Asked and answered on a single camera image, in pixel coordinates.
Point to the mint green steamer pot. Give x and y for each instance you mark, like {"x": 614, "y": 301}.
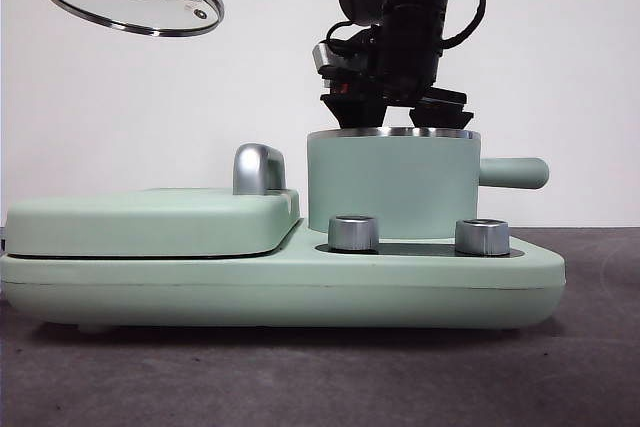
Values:
{"x": 390, "y": 182}

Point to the mint green breakfast machine base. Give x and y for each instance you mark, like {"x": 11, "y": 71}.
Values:
{"x": 450, "y": 292}

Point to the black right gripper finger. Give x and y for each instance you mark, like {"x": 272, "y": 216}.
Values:
{"x": 357, "y": 109}
{"x": 442, "y": 117}

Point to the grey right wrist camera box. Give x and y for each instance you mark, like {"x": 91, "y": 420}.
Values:
{"x": 330, "y": 59}

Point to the silver control knob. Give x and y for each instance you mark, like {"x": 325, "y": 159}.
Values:
{"x": 481, "y": 237}
{"x": 352, "y": 234}

